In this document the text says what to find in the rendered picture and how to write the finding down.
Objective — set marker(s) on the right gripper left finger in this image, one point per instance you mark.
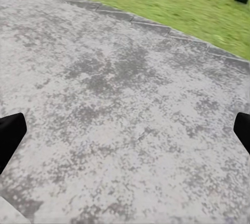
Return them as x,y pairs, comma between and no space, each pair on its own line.
12,131

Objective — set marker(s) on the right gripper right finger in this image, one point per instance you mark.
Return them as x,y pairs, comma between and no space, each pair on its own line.
242,129

